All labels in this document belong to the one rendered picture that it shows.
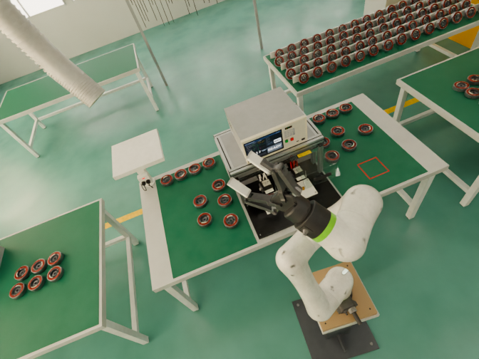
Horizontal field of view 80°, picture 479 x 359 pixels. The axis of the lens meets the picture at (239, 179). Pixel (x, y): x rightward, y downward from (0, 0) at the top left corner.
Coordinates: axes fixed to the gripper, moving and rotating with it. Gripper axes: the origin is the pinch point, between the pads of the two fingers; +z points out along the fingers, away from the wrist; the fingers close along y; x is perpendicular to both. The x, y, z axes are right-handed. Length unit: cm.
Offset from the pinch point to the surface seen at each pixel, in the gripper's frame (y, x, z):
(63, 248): 197, -7, 75
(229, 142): 93, 92, 14
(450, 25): 15, 335, -105
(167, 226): 150, 36, 17
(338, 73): 79, 242, -35
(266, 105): 60, 109, 6
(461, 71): 20, 252, -119
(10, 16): 67, 52, 147
